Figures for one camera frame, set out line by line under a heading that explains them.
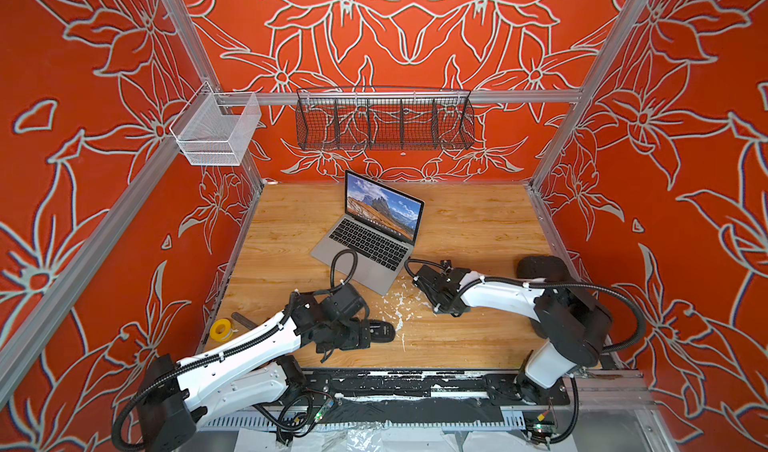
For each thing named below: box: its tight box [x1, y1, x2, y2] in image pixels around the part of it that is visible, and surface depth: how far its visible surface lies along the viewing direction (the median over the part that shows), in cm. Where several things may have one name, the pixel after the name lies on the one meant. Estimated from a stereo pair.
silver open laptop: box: [310, 170, 425, 296], surface depth 100 cm
